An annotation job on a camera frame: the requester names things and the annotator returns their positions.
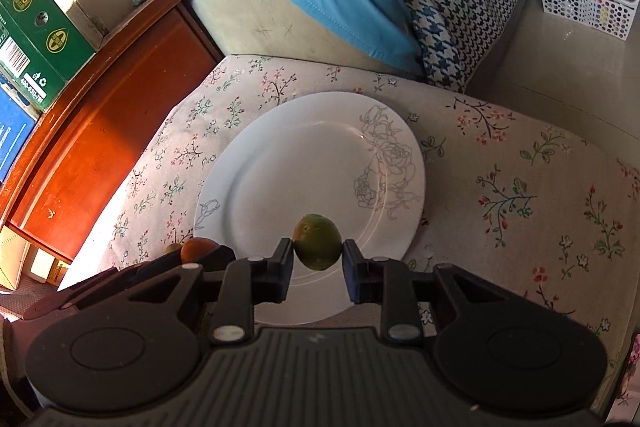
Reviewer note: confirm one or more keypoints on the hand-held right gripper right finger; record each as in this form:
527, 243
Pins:
349, 269

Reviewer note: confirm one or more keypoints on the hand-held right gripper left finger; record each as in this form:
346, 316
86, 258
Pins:
286, 268

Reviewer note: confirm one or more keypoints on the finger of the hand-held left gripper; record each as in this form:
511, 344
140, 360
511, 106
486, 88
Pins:
220, 256

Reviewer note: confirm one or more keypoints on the orange tangerine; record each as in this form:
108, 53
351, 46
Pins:
197, 249

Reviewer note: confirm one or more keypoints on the green tangerine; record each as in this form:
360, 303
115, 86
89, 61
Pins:
317, 242

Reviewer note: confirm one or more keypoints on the white floral plate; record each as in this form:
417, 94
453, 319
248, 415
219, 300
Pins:
310, 167

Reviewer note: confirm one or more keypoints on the cardboard box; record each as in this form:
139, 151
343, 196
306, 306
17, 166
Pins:
25, 259

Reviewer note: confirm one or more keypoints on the wooden cabinet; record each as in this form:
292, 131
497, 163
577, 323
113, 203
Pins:
115, 117

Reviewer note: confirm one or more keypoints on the floral tablecloth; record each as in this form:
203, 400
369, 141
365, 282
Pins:
500, 187

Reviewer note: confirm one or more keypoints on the blue carton box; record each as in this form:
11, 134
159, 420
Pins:
12, 132

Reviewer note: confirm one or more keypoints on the green carton box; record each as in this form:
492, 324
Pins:
35, 37

